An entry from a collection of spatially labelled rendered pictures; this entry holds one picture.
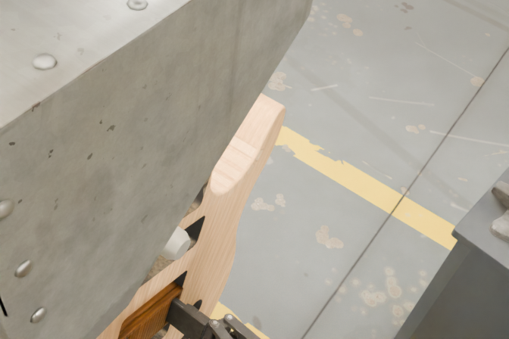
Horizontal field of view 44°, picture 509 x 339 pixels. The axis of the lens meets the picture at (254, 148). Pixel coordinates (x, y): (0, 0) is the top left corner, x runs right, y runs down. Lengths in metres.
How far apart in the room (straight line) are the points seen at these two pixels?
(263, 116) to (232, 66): 0.40
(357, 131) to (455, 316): 1.07
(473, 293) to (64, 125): 1.23
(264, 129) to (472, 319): 0.88
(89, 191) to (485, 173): 2.23
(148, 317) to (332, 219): 1.48
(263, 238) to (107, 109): 1.80
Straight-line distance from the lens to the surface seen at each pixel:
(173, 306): 0.66
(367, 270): 1.99
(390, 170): 2.25
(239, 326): 0.67
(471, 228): 1.27
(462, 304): 1.40
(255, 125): 0.63
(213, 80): 0.23
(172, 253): 0.45
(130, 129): 0.20
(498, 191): 1.32
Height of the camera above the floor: 1.64
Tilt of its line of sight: 48 degrees down
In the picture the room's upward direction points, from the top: 10 degrees clockwise
